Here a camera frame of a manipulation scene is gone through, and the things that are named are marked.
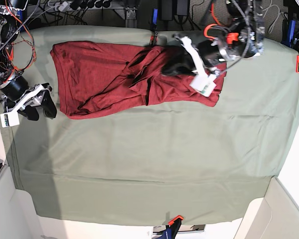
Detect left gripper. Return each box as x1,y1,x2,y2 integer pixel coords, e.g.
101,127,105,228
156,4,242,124
161,40,227,76

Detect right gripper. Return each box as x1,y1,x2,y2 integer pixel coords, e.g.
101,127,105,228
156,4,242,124
0,77,57,121

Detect red long-sleeve T-shirt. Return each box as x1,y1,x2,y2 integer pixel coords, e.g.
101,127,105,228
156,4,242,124
50,41,225,120

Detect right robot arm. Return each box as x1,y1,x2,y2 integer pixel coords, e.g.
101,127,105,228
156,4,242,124
0,0,57,127

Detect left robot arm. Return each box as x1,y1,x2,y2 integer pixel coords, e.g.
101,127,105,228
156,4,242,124
161,0,265,76

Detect black power adapter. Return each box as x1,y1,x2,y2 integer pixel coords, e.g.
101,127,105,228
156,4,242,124
158,0,190,21

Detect green table cloth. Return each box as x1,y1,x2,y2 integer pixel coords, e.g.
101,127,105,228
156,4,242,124
1,39,299,226

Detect blue clamp top right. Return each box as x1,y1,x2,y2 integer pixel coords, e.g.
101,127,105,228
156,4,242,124
281,19,298,48

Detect orange black clamp bottom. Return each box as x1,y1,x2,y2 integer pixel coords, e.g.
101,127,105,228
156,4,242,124
158,215,184,239

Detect white bin right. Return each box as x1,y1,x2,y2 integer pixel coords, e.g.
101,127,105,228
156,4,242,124
234,177,299,239

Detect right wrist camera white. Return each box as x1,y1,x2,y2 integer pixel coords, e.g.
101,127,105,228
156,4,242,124
0,112,20,128

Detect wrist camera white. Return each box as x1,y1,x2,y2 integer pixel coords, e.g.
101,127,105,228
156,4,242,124
190,74,216,97
0,112,20,128

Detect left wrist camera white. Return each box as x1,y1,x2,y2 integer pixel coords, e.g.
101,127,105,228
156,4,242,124
190,74,216,97

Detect grey metal table bracket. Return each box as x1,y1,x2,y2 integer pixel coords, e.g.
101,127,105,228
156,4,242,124
125,7,138,28

